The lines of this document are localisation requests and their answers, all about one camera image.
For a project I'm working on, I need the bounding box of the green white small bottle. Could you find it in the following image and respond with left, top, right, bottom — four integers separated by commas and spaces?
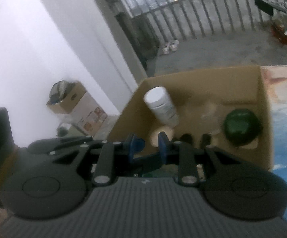
142, 164, 178, 178

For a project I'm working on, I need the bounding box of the beige round lid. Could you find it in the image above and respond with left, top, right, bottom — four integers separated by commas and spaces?
148, 125, 174, 147

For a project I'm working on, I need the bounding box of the white supplement bottle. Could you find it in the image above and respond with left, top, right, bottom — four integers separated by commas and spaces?
143, 86, 179, 127

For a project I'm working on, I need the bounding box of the printed appliance carton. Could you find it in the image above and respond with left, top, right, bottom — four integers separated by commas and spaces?
70, 92, 107, 136

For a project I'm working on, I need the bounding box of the clear glass jar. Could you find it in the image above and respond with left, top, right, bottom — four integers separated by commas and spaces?
185, 99, 222, 135

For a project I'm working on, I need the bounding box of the small cardboard box with junk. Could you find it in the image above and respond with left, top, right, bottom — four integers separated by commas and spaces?
46, 80, 86, 114

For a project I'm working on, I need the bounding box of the open cardboard box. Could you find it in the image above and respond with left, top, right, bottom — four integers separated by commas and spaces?
108, 66, 274, 170

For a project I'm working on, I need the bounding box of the dark green round container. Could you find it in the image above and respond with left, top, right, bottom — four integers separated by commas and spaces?
223, 108, 263, 147

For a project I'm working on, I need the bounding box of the white sneaker left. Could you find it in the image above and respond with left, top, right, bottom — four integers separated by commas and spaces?
162, 42, 171, 55

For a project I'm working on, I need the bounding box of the metal balcony railing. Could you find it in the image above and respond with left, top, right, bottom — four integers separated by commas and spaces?
106, 0, 287, 42

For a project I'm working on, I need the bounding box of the orange red bag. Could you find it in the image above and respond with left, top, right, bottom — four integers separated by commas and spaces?
271, 23, 287, 45

